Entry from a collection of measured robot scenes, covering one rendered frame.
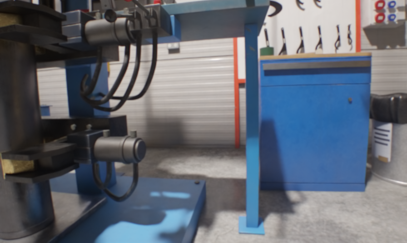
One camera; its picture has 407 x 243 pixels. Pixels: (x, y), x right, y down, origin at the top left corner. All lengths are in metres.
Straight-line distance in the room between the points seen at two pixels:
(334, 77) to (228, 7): 0.94
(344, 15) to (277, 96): 1.77
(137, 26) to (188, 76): 1.95
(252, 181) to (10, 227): 1.04
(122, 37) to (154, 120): 2.12
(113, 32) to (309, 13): 2.40
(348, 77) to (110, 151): 1.45
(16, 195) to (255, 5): 1.18
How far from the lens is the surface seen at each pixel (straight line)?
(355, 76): 1.62
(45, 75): 3.97
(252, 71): 0.98
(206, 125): 2.68
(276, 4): 0.99
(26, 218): 1.12
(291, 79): 1.47
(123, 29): 0.83
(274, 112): 1.45
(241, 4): 0.87
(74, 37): 0.93
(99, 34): 0.89
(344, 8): 3.02
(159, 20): 0.78
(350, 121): 1.62
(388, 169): 2.04
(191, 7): 0.89
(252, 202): 1.12
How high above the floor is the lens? 0.69
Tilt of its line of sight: 6 degrees down
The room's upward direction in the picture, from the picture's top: 2 degrees counter-clockwise
